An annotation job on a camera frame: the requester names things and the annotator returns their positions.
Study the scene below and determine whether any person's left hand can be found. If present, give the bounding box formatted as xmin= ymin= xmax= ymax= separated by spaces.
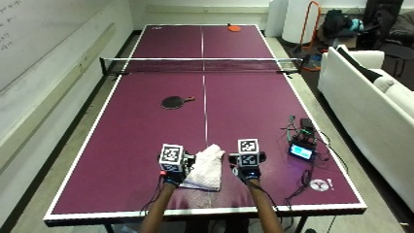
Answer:
xmin=159 ymin=150 xmax=198 ymax=187

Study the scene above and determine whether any person's right hand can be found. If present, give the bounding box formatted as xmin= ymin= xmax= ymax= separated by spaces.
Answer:
xmin=227 ymin=151 xmax=268 ymax=184

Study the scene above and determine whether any white towel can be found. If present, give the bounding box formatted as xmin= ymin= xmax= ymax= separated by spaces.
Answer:
xmin=180 ymin=144 xmax=227 ymax=192

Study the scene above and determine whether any left glove white marker cube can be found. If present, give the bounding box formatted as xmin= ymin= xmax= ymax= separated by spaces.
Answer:
xmin=159 ymin=143 xmax=186 ymax=173

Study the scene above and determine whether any glove white marker cube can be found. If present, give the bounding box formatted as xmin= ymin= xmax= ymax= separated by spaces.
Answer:
xmin=159 ymin=143 xmax=186 ymax=173
xmin=238 ymin=138 xmax=262 ymax=168

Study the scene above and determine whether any right glove white marker cube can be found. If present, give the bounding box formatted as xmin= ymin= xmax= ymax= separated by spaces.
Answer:
xmin=238 ymin=138 xmax=262 ymax=168

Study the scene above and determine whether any electronic device with lit screen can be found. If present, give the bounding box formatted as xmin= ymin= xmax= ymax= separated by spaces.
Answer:
xmin=287 ymin=117 xmax=321 ymax=162

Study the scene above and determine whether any black table tennis paddle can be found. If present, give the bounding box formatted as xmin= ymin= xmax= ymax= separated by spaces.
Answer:
xmin=162 ymin=95 xmax=198 ymax=110

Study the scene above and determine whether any white sofa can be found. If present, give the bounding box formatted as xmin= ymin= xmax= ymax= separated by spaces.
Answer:
xmin=317 ymin=44 xmax=414 ymax=212

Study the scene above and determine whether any table tennis net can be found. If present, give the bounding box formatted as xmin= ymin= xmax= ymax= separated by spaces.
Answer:
xmin=99 ymin=56 xmax=304 ymax=77

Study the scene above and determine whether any white cylindrical column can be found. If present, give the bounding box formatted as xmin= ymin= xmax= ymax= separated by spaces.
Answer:
xmin=283 ymin=0 xmax=321 ymax=45

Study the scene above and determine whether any black backpack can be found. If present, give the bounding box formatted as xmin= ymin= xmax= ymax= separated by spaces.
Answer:
xmin=323 ymin=9 xmax=365 ymax=40

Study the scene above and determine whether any whiteboard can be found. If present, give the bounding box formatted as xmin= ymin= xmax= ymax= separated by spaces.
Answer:
xmin=0 ymin=0 xmax=115 ymax=93

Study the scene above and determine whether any black office chair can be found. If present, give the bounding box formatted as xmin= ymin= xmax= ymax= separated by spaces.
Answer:
xmin=361 ymin=0 xmax=414 ymax=77

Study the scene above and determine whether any black cable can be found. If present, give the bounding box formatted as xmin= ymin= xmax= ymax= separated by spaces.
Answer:
xmin=283 ymin=158 xmax=319 ymax=208

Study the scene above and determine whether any orange metal frame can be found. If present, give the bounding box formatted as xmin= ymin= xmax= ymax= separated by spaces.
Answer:
xmin=298 ymin=0 xmax=324 ymax=72

